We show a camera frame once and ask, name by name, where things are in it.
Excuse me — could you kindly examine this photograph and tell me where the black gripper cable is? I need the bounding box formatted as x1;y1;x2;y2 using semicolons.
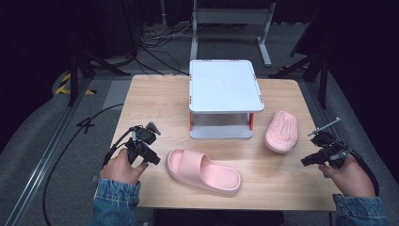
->
103;126;139;168
342;145;380;197

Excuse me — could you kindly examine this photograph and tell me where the grey metal stand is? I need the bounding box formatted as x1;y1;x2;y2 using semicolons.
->
189;0;277;69

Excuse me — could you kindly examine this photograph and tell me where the person's right hand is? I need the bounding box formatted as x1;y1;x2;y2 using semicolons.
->
318;153;376;198

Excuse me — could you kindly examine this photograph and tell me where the person's left hand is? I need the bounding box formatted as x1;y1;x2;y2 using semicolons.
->
99;148;149;186

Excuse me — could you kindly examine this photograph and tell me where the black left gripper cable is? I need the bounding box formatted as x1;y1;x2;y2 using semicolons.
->
103;126;139;168

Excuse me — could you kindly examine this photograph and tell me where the long black floor cable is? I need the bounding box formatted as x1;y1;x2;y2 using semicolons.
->
41;103;125;226

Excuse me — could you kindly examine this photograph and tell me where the bundle of black floor cables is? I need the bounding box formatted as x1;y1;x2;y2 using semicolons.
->
136;22;196;76

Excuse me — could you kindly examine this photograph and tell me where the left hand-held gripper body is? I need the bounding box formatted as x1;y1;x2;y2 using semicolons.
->
125;121;163;165

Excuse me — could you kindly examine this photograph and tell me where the white shoe rack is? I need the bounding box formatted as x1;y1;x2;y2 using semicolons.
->
187;59;265;140

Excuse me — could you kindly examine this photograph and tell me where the black metal stand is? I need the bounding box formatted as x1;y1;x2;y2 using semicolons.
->
67;50;132;107
268;51;330;111

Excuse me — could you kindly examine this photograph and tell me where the pink slipper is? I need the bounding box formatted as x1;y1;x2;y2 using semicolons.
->
165;149;243;197
263;109;299;154

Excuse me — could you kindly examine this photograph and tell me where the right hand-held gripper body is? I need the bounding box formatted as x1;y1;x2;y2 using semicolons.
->
308;117;349;169

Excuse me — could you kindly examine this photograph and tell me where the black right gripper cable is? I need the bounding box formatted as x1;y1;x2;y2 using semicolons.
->
342;145;380;197

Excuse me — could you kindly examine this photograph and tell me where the aluminium floor rail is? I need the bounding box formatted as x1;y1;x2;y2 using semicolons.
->
3;78;92;226
304;80;342;139

